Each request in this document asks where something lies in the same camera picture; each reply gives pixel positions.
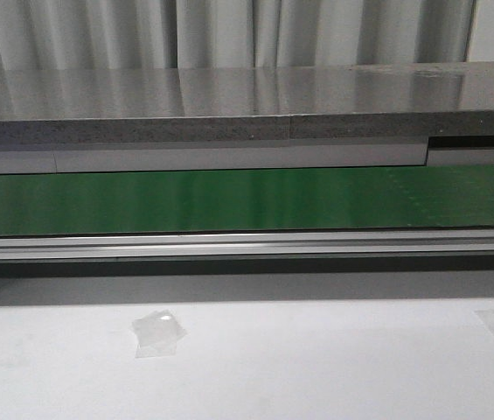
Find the clear tape patch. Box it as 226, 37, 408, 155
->
132, 310, 186, 359

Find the green conveyor belt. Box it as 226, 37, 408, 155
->
0, 165, 494, 236

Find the grey curtain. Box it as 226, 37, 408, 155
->
0, 1, 494, 70

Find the grey conveyor back rail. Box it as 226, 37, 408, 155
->
0, 136, 494, 174

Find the aluminium conveyor front rail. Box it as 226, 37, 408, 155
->
0, 228, 494, 262

